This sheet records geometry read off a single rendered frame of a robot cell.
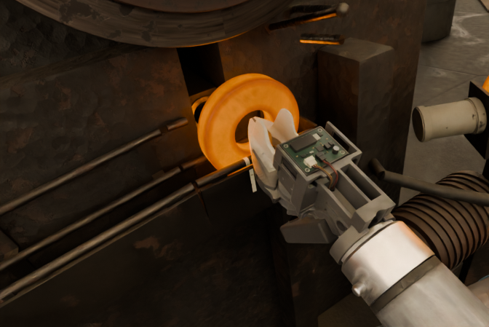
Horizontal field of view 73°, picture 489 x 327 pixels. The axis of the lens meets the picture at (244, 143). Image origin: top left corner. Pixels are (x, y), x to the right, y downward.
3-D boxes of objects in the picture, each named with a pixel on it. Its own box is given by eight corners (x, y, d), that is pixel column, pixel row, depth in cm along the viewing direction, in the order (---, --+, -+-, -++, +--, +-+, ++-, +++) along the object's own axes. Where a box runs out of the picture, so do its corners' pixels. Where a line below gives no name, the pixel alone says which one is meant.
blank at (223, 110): (183, 92, 43) (192, 100, 40) (284, 58, 48) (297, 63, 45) (208, 183, 51) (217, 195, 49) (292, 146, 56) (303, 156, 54)
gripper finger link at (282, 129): (273, 84, 43) (319, 129, 38) (271, 117, 47) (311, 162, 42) (253, 92, 42) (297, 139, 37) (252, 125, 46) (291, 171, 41)
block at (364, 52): (316, 162, 68) (311, 46, 55) (345, 147, 71) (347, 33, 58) (354, 188, 60) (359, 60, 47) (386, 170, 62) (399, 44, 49)
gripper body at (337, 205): (327, 116, 37) (414, 197, 30) (313, 164, 43) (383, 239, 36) (269, 142, 34) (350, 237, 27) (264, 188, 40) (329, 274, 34)
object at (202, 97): (147, 88, 78) (137, 57, 74) (171, 80, 80) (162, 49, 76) (195, 140, 55) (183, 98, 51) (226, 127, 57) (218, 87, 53)
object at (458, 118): (411, 130, 59) (412, 100, 56) (467, 121, 57) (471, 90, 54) (423, 149, 54) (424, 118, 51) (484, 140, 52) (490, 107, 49)
